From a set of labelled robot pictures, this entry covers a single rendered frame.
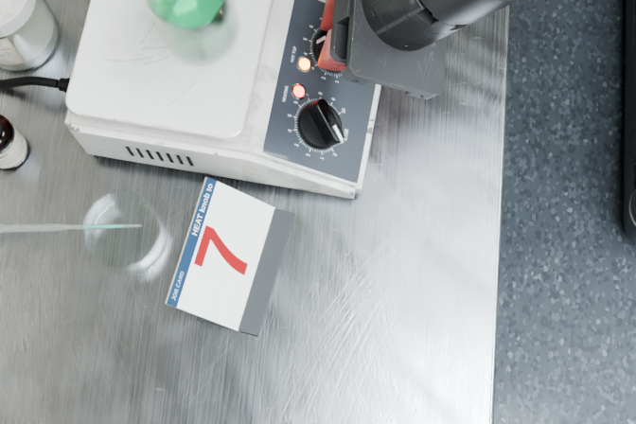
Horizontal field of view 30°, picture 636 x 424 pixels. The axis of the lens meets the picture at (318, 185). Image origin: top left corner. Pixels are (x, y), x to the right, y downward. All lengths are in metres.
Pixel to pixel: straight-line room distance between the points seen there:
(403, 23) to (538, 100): 0.99
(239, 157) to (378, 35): 0.13
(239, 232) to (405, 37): 0.20
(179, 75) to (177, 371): 0.20
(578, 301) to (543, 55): 0.35
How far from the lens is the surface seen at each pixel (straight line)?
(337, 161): 0.80
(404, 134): 0.85
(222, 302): 0.81
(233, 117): 0.76
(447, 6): 0.66
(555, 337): 1.59
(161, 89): 0.78
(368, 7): 0.71
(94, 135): 0.80
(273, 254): 0.82
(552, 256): 1.61
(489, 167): 0.84
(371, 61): 0.71
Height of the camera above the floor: 1.55
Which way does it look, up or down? 74 degrees down
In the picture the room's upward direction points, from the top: 10 degrees counter-clockwise
